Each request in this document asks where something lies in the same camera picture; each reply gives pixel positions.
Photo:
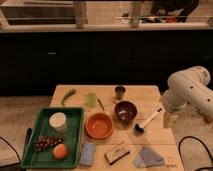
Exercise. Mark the wooden block eraser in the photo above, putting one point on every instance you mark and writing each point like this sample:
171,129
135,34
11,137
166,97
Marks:
117,152

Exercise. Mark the black tool beside tray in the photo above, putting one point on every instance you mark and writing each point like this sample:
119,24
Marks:
27,138

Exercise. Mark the green chili pepper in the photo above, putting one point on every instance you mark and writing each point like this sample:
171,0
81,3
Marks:
67,95

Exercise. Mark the orange-red bowl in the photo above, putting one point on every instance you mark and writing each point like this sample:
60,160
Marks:
99,126

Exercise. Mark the blue sponge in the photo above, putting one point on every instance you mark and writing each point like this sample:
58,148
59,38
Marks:
87,154

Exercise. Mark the bunch of dark grapes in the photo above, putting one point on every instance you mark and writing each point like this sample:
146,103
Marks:
45,142

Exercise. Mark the small metal cup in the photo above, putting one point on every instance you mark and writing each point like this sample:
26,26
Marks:
120,91

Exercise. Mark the white handled black brush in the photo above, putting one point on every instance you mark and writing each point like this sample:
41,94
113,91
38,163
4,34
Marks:
139,127

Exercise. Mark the dark purple bowl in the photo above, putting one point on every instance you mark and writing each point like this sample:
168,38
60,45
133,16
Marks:
125,111

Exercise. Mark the orange fruit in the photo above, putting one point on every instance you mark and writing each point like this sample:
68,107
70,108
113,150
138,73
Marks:
60,151

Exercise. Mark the green plastic tray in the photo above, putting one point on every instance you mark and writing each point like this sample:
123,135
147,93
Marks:
36,156

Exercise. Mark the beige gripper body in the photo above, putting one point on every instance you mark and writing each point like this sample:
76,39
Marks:
169,119

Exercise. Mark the green pen stick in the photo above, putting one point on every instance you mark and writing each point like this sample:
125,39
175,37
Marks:
101,105

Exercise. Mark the light green small cup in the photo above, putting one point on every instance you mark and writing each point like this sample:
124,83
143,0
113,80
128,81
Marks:
91,100

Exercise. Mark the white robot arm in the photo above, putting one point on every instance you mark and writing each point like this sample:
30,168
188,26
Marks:
187,86

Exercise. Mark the white round container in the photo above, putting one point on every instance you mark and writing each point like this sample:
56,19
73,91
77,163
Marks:
58,121

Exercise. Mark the grey-blue towel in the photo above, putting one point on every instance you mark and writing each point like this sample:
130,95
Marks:
148,158

